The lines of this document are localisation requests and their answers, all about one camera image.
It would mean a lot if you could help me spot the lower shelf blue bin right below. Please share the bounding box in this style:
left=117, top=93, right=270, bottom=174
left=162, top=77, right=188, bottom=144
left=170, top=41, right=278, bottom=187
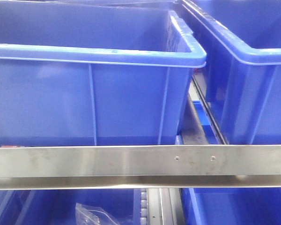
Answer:
left=181, top=187, right=281, bottom=225

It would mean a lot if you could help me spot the shelf blue bin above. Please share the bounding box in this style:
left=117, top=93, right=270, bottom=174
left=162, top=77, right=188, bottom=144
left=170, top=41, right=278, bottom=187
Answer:
left=181, top=187, right=281, bottom=225
left=0, top=189, right=147, bottom=225

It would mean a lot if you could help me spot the lower shelf blue bin left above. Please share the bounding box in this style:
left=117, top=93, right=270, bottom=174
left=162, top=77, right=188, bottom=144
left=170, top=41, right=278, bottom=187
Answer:
left=0, top=189, right=147, bottom=225

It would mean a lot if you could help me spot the blue plastic bin left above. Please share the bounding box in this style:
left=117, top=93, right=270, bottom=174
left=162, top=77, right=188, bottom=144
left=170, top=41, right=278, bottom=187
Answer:
left=0, top=0, right=206, bottom=147

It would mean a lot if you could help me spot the blue plastic bin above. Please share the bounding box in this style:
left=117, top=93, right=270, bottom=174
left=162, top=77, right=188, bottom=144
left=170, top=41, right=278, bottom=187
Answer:
left=179, top=0, right=281, bottom=144
left=0, top=0, right=206, bottom=147

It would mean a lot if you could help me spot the clear plastic bag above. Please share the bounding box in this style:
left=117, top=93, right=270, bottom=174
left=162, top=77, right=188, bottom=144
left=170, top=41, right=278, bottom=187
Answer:
left=75, top=203, right=120, bottom=225

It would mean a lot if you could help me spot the blue plastic bin right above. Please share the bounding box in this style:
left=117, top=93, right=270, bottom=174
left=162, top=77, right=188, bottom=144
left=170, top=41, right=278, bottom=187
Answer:
left=179, top=0, right=281, bottom=144

